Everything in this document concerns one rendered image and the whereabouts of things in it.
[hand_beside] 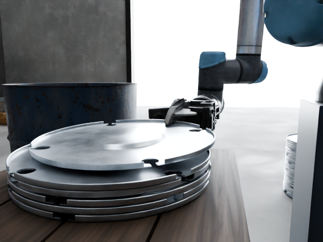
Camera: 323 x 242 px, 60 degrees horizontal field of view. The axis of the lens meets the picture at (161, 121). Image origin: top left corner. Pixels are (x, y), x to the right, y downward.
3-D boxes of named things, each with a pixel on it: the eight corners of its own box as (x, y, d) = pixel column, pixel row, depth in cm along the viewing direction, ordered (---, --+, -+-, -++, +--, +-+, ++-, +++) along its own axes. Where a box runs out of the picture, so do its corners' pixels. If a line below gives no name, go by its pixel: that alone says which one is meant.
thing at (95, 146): (17, 188, 28) (16, 180, 28) (35, 131, 54) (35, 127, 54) (255, 151, 38) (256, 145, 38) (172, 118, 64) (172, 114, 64)
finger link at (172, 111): (190, 111, 52) (202, 104, 61) (160, 109, 55) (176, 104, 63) (190, 127, 53) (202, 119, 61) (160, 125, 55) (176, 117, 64)
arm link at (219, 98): (202, 87, 88) (200, 114, 90) (192, 90, 78) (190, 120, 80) (227, 89, 85) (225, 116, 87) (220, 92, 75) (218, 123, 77)
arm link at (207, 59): (225, 52, 86) (223, 88, 88) (193, 51, 81) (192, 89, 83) (242, 51, 78) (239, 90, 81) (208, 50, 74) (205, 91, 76)
